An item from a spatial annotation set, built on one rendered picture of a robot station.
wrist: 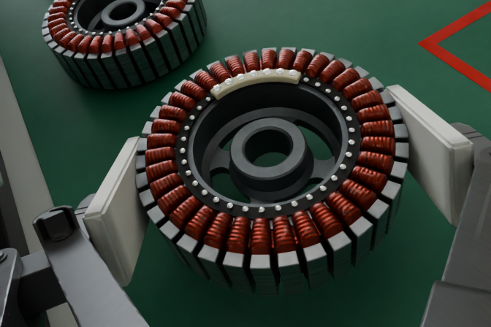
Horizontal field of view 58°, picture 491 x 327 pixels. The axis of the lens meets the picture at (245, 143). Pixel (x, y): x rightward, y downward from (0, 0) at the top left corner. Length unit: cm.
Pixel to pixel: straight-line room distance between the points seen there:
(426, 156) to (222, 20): 22
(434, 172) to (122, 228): 11
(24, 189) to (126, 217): 14
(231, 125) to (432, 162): 9
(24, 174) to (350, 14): 24
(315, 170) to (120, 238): 9
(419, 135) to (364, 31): 16
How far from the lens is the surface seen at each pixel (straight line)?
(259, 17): 34
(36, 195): 29
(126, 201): 17
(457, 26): 32
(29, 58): 39
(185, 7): 31
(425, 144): 17
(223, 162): 20
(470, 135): 17
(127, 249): 16
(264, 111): 21
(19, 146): 33
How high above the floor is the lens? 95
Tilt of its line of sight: 51 degrees down
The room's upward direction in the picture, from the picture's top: 16 degrees counter-clockwise
